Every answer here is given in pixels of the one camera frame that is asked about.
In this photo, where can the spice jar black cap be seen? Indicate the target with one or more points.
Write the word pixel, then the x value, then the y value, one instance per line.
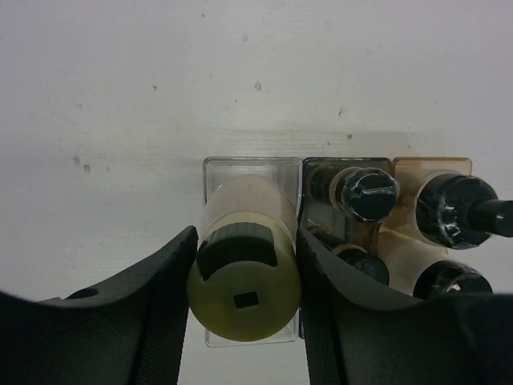
pixel 364 194
pixel 354 255

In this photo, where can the brown bottle black spout cap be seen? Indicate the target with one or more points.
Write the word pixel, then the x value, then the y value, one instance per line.
pixel 459 211

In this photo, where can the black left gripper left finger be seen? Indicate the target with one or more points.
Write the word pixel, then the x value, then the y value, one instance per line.
pixel 126 329

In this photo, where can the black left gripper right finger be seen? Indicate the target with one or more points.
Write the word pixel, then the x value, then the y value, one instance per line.
pixel 358 331

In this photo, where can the clear plastic bin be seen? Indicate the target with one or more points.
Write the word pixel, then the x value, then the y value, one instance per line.
pixel 286 172

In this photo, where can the bottle with yellow cap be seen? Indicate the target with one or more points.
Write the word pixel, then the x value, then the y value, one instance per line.
pixel 244 284

